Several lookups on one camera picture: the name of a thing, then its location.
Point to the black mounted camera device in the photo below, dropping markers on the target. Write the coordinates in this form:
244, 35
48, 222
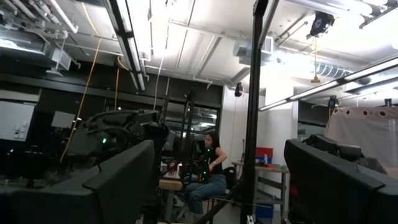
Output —
335, 147

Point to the red box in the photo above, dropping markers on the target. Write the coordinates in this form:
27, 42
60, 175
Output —
264, 152

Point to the black rig post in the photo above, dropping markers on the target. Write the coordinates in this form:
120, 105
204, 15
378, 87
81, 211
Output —
255, 93

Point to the light wooden plank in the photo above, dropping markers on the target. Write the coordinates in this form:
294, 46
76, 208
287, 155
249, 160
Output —
171, 185

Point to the blue storage bin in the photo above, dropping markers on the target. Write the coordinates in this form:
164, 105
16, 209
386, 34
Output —
264, 211

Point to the black office chair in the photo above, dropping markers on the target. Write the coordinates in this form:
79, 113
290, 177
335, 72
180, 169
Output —
230, 177

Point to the metal frame work cart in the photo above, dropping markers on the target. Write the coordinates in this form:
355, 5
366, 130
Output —
273, 169

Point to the long ceiling light strip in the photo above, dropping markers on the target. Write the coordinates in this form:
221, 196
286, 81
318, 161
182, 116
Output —
311, 91
126, 34

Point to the white metal bracket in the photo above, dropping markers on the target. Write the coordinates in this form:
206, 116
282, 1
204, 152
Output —
249, 219

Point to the person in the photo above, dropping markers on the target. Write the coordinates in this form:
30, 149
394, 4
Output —
205, 189

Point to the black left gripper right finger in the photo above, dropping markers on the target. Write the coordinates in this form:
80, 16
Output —
335, 193

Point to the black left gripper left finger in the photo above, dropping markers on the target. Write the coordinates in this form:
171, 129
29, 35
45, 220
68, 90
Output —
118, 186

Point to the white wall switch panel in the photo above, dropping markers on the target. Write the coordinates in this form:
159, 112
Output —
15, 118

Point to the black ceiling-hung camera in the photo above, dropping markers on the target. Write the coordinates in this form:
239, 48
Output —
238, 89
321, 23

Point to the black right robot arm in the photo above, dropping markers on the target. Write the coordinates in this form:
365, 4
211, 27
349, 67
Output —
124, 124

